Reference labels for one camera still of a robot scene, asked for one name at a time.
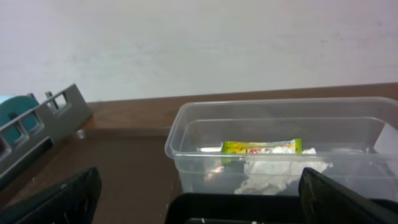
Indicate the black plastic tray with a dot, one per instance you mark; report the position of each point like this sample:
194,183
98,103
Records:
213,208

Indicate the white napkin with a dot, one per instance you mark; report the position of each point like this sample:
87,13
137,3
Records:
276,173

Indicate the yellow green snack wrapper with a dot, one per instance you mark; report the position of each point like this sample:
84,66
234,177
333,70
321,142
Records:
280,147

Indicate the grey plastic dish rack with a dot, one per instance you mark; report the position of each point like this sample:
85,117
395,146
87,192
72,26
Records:
25,138

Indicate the brown serving tray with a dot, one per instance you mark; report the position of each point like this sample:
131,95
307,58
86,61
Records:
138,180

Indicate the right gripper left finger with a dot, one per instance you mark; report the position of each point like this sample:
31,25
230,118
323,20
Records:
73,200

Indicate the light blue bowl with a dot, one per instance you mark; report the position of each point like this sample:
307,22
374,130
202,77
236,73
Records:
12,107

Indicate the clear plastic waste bin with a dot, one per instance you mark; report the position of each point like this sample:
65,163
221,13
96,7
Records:
357,135

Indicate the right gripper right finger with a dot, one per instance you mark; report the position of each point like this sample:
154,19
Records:
325,201

